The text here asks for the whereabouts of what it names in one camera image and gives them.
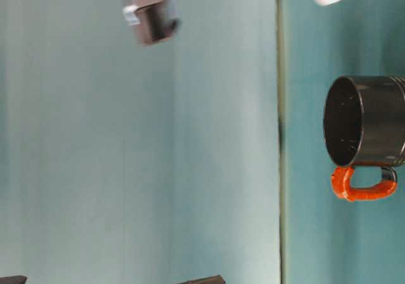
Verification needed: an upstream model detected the blue-green backdrop cloth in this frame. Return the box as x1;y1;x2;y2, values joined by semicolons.
0;0;281;284

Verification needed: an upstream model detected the blue-green table cloth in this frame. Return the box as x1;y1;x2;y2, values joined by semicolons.
278;0;405;284

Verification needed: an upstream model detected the black cup holder red handle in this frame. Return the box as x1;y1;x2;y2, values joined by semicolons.
323;75;405;203

